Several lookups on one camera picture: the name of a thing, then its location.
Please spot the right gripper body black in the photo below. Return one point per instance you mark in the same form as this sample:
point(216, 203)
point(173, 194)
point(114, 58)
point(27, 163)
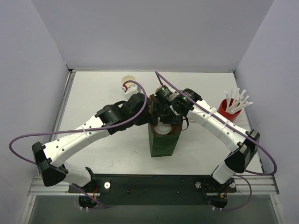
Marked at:
point(167, 118)

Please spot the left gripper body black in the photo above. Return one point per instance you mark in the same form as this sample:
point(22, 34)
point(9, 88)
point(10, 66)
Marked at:
point(145, 119)

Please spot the white plastic cup lid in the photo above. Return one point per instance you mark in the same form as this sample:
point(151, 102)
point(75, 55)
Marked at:
point(162, 129)

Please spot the white paper coffee cup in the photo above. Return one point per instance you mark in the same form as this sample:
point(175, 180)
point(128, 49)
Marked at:
point(162, 129)

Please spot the brown green paper bag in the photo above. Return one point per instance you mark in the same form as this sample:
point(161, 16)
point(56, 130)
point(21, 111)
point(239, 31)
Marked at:
point(163, 138)

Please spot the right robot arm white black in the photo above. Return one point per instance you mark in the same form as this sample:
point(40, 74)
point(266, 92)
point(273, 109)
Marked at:
point(190, 105)

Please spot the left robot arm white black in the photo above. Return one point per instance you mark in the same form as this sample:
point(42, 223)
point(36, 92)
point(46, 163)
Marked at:
point(51, 158)

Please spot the red straw holder cup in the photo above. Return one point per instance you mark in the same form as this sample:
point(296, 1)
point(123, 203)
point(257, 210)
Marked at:
point(228, 115)

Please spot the white wrapped straws bundle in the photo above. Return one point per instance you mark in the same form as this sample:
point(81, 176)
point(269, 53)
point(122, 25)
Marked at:
point(236, 100)

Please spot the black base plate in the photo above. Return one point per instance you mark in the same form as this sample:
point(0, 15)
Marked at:
point(92, 198)

